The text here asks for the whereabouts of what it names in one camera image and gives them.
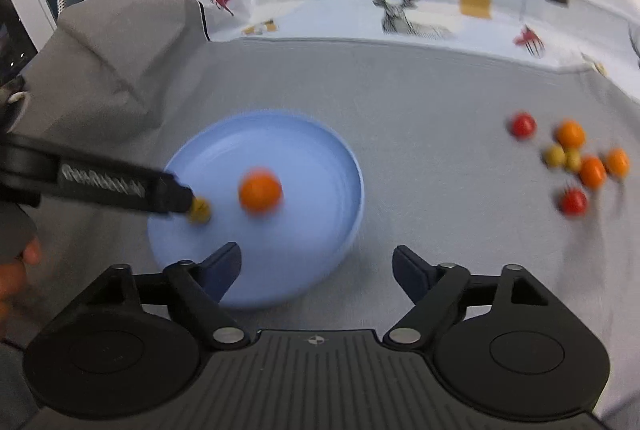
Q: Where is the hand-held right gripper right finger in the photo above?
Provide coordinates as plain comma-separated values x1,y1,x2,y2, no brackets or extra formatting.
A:
382,245,557,352

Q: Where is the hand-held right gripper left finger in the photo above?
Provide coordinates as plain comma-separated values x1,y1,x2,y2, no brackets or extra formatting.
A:
82,241,252,352

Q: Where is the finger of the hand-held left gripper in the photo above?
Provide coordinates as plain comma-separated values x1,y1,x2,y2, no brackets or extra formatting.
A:
144,171,197,217

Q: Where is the orange tangerine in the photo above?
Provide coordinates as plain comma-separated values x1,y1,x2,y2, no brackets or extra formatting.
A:
579,156,608,189
556,120,587,150
238,168,284,214
605,147,630,177

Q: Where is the light blue plate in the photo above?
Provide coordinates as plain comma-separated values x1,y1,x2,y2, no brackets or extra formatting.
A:
147,111,365,311

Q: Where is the red cherry tomato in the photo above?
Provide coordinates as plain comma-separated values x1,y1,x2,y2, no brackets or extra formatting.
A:
559,188,589,217
509,112,538,140

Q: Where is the person's left hand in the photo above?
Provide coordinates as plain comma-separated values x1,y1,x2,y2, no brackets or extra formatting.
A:
0,237,43,317

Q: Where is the grey bed sheet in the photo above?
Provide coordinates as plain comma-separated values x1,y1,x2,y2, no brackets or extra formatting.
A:
0,0,640,430

